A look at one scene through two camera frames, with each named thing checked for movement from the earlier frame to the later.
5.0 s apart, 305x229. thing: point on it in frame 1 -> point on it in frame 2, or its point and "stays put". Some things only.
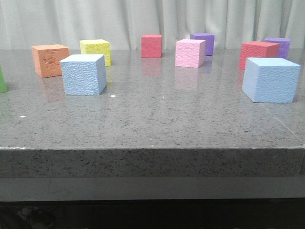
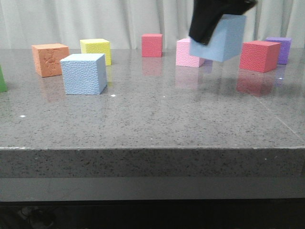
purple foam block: (209, 38) -> (208, 62)
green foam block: (3, 87) stays put
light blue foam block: (84, 74) stays put
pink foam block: (190, 53) stays put
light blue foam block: (271, 80) -> (227, 41)
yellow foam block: (97, 47) stays put
